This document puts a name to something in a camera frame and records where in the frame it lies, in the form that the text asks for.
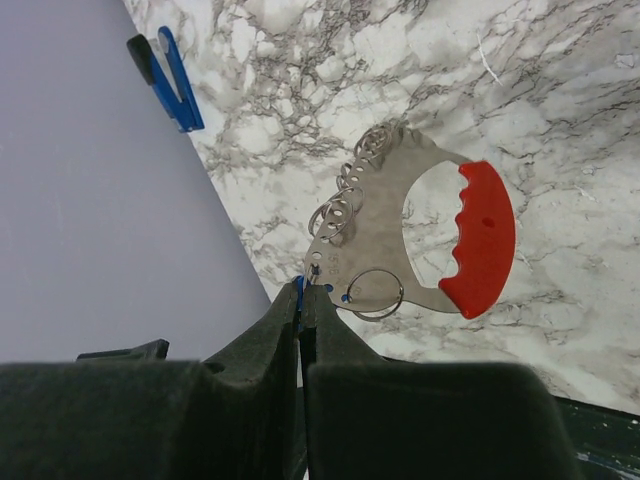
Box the blue stapler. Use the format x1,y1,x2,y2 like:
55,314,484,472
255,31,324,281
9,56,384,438
126,26,205,133

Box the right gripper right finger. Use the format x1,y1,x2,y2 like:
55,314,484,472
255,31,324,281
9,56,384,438
300,286,582,479

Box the red handled keyring with rings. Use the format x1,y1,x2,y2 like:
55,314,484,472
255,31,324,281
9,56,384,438
299,121,516,321

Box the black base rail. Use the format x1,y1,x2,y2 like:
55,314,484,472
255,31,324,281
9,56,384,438
556,397,640,480

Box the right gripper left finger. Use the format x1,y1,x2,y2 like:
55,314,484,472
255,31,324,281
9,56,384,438
1,283,303,479

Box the blue tagged key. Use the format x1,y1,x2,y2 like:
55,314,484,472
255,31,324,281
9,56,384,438
293,275,311,332

